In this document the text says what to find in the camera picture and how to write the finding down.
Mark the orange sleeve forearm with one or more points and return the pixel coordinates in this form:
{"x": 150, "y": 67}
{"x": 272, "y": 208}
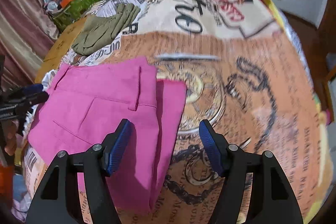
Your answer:
{"x": 6, "y": 181}

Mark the newspaper print bed blanket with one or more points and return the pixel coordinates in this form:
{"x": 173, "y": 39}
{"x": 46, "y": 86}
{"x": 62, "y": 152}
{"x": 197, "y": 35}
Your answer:
{"x": 243, "y": 72}

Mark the person's left hand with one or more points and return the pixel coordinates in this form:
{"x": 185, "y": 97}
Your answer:
{"x": 10, "y": 132}

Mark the green patterned bag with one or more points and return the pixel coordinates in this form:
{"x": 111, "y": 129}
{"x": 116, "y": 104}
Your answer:
{"x": 71, "y": 13}

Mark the pink pants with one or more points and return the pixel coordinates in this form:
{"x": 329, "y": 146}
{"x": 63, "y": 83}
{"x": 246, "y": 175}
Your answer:
{"x": 87, "y": 103}

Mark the olive green folded pants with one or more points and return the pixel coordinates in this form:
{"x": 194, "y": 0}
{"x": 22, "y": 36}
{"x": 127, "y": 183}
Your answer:
{"x": 98, "y": 32}

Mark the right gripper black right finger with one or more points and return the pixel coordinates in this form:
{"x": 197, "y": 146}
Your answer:
{"x": 272, "y": 198}

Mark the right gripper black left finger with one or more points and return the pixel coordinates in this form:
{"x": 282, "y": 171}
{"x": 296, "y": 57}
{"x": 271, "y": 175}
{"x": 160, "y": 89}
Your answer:
{"x": 57, "y": 197}

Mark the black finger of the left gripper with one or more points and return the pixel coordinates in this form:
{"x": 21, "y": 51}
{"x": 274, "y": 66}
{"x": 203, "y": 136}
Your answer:
{"x": 33, "y": 99}
{"x": 20, "y": 92}

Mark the striped pink curtain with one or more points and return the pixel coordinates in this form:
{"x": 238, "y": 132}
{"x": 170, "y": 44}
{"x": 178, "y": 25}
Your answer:
{"x": 27, "y": 34}

